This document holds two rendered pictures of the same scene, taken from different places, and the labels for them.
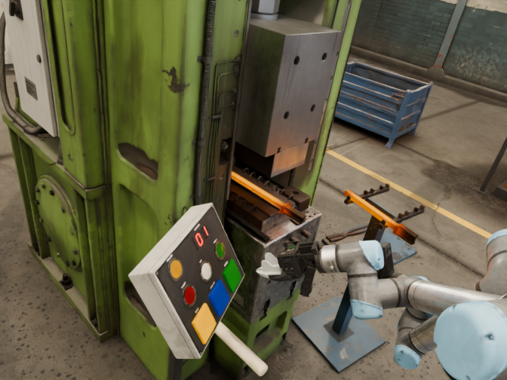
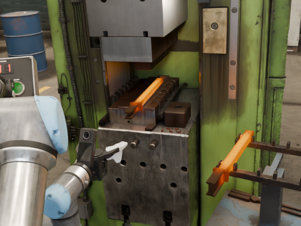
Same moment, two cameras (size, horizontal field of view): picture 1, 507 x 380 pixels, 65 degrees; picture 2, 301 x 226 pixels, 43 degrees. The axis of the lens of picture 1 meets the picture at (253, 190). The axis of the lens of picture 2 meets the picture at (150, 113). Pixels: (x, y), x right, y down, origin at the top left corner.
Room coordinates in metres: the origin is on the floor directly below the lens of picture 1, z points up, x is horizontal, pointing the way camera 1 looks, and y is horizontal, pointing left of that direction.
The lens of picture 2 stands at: (0.89, -1.48, 1.54)
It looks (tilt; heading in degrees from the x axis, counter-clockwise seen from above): 22 degrees down; 69
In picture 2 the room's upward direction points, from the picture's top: 3 degrees counter-clockwise
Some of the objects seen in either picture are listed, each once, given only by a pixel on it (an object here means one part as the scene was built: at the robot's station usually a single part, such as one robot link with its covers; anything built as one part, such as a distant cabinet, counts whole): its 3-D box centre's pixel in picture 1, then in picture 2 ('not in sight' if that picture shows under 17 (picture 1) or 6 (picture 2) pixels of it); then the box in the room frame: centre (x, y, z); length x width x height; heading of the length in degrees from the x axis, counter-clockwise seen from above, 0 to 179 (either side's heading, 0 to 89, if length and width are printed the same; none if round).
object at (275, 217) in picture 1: (242, 194); (147, 97); (1.46, 0.04, 0.96); 0.42 x 0.20 x 0.09; 51
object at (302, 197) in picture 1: (293, 199); (178, 114); (1.50, -0.18, 0.95); 0.12 x 0.08 x 0.06; 51
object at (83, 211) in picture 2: not in sight; (82, 207); (1.12, 0.20, 0.36); 0.09 x 0.07 x 0.12; 141
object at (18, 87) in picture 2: (219, 250); (17, 88); (0.92, 0.07, 1.09); 0.05 x 0.03 x 0.04; 141
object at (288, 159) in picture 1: (250, 138); (143, 38); (1.46, 0.04, 1.22); 0.42 x 0.20 x 0.10; 51
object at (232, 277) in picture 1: (231, 275); not in sight; (0.90, 0.03, 1.01); 0.07 x 0.05 x 0.07; 166
